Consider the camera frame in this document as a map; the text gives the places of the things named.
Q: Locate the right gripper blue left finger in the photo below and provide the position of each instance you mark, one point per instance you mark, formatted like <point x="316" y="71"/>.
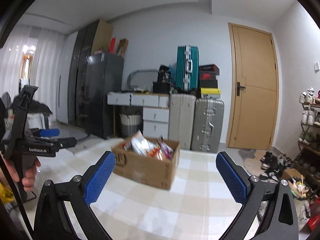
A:
<point x="97" y="176"/>

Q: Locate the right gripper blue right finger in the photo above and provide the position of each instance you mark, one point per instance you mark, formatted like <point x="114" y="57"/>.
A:
<point x="234" y="176"/>

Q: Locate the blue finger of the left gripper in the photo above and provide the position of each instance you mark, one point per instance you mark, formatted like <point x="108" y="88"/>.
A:
<point x="45" y="132"/>
<point x="65" y="142"/>

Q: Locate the white red snack bag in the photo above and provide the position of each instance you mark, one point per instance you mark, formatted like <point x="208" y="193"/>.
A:
<point x="156" y="153"/>

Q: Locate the purple white snack bag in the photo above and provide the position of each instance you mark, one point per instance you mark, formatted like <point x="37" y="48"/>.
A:
<point x="166" y="150"/>

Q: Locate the white noodle snack bag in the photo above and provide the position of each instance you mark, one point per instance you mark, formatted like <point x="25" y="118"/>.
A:
<point x="139" y="144"/>

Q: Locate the person's left hand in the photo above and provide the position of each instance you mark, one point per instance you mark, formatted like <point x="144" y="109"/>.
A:
<point x="28" y="180"/>

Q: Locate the checked beige tablecloth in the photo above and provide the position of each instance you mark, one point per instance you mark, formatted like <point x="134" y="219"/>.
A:
<point x="198" y="205"/>

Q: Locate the silver aluminium suitcase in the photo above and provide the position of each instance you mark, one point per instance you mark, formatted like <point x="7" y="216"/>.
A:
<point x="207" y="127"/>

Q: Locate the small cardboard box on floor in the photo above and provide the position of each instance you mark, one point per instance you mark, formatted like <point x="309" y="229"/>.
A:
<point x="289" y="173"/>

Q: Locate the brown cardboard SF box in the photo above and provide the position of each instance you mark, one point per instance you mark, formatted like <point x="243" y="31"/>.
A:
<point x="146" y="170"/>

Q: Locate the white bin with sticks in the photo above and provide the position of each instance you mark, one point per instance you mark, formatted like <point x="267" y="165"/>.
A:
<point x="299" y="188"/>

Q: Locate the woven laundry basket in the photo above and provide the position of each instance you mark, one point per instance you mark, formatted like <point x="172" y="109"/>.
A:
<point x="130" y="124"/>

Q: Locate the dark grey refrigerator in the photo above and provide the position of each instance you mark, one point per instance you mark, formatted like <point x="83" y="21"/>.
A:
<point x="97" y="76"/>

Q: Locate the wooden shoe rack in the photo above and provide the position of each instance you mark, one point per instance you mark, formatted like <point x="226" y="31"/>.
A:
<point x="307" y="161"/>

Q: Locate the beige hard suitcase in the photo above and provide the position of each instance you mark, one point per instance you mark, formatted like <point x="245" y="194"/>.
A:
<point x="181" y="119"/>

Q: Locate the wooden door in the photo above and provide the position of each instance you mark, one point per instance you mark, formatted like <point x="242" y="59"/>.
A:
<point x="255" y="88"/>

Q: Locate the white drawer desk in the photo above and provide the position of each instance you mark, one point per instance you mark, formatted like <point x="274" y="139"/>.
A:
<point x="155" y="110"/>

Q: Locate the stacked shoe boxes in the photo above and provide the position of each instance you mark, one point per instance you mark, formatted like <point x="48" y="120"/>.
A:
<point x="209" y="88"/>

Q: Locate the oval mirror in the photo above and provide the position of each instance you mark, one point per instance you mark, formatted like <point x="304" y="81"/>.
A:
<point x="142" y="80"/>

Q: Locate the black backpack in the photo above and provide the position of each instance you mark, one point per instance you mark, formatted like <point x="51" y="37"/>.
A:
<point x="162" y="85"/>

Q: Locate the teal hard suitcase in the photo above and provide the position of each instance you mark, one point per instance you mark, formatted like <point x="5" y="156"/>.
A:
<point x="187" y="69"/>

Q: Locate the wall light switch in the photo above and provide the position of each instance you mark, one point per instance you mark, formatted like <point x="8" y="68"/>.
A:
<point x="317" y="67"/>

